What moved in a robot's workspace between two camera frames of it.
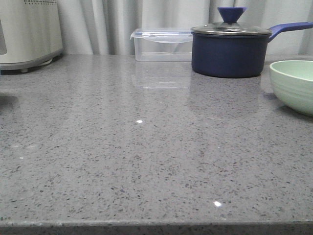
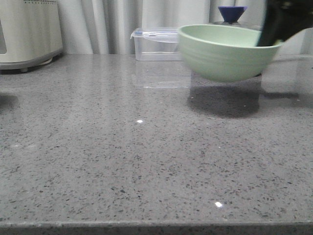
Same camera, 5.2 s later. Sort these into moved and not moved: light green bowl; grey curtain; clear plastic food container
Moved: light green bowl
Not moved: grey curtain; clear plastic food container
